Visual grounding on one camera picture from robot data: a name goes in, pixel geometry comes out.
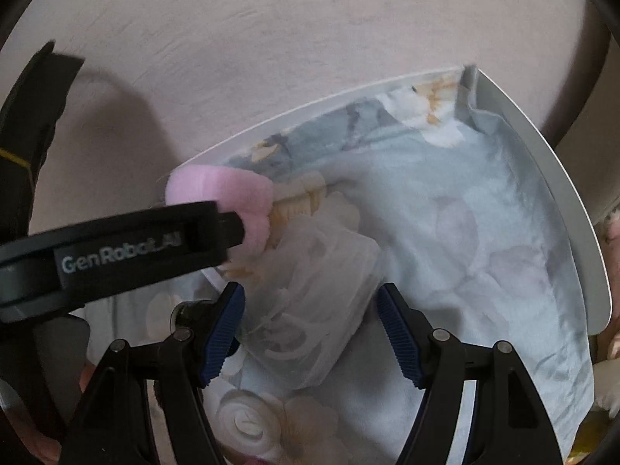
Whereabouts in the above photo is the clear bag of white items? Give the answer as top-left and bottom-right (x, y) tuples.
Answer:
(227, 215), (383, 391)

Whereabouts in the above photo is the blue floral cloth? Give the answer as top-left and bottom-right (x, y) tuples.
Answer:
(111, 75), (596, 465)

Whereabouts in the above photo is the pink fluffy roll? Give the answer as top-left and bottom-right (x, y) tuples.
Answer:
(165, 165), (274, 253)

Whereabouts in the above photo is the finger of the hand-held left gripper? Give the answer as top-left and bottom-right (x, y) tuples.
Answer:
(169, 300), (216, 335)
(218, 209), (247, 250)

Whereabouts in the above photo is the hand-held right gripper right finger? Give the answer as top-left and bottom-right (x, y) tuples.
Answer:
(377, 282), (565, 465)

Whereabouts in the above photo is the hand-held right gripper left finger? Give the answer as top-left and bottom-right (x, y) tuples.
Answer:
(63, 281), (245, 465)

